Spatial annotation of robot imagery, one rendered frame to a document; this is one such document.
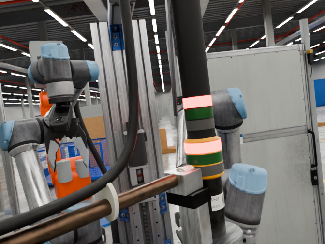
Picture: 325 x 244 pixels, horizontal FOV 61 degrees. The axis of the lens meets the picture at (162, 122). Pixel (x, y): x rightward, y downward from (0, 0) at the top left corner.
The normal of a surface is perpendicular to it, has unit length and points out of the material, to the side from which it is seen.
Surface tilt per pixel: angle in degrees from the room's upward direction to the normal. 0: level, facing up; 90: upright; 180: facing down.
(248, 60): 91
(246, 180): 78
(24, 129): 64
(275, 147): 90
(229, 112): 111
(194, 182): 90
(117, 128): 90
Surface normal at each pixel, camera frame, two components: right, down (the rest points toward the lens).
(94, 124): 0.00, 0.05
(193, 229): -0.71, 0.13
